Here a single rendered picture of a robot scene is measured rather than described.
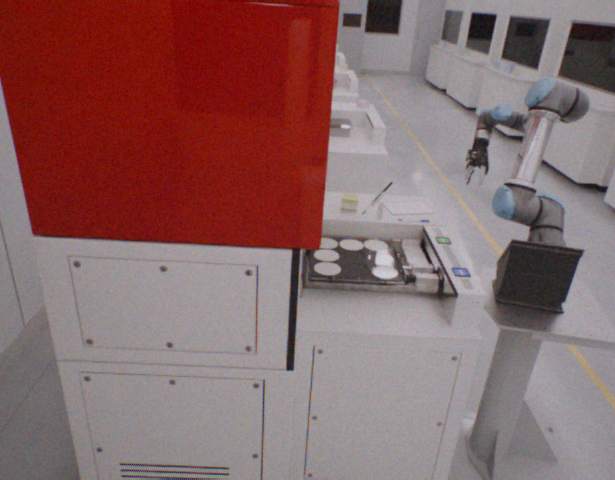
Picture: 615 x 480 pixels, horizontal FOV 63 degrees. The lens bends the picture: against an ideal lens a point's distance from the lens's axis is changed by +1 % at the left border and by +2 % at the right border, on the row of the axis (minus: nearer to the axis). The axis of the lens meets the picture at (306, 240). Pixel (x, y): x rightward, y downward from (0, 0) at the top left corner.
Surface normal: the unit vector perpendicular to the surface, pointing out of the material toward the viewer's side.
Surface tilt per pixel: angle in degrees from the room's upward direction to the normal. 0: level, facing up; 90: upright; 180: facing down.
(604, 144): 90
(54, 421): 0
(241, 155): 90
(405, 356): 90
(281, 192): 90
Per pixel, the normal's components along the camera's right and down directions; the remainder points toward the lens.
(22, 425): 0.06, -0.90
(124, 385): 0.00, 0.44
